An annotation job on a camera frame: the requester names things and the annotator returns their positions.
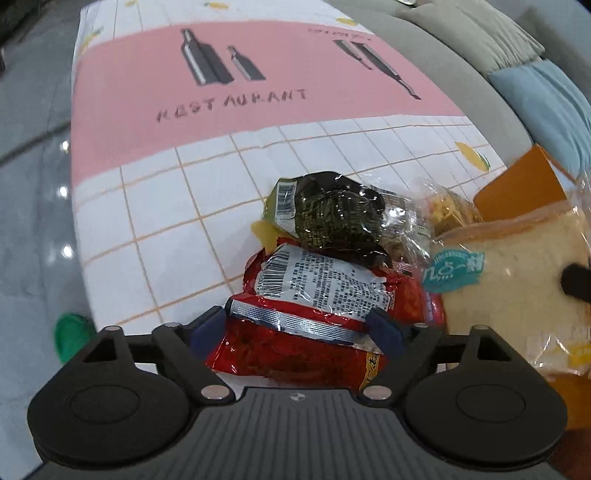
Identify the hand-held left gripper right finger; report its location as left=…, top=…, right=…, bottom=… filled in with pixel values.
left=362, top=307, right=523, bottom=406

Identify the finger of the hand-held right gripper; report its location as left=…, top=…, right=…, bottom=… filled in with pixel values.
left=560, top=262, right=591, bottom=306

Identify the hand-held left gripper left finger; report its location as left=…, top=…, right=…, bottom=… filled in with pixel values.
left=69, top=305, right=230, bottom=406

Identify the bagged sliced bread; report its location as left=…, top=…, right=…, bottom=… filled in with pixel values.
left=422, top=173, right=591, bottom=379

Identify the red snack packet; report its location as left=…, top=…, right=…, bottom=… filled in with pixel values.
left=204, top=237, right=446, bottom=381

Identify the clear brown cracker packet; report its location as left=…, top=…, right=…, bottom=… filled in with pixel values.
left=381, top=191, right=432, bottom=268

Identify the orange paper box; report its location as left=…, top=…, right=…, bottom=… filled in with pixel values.
left=473, top=144, right=579, bottom=223

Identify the black and green snack packet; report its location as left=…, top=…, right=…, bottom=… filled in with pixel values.
left=262, top=171, right=394, bottom=271

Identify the green slipper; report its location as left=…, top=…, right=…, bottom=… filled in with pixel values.
left=53, top=312, right=96, bottom=366

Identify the clear yellow snack packet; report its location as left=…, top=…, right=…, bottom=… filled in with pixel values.
left=418, top=179, right=483, bottom=238

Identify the light blue pillow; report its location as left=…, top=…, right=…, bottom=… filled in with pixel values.
left=488, top=59, right=591, bottom=172

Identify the printed pink and white tablecloth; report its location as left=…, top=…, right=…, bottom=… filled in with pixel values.
left=71, top=0, right=506, bottom=335

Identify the grey sofa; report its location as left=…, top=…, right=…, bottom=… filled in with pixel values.
left=330, top=0, right=591, bottom=185

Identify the beige cushion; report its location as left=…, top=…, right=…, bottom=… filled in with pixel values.
left=398, top=0, right=546, bottom=78

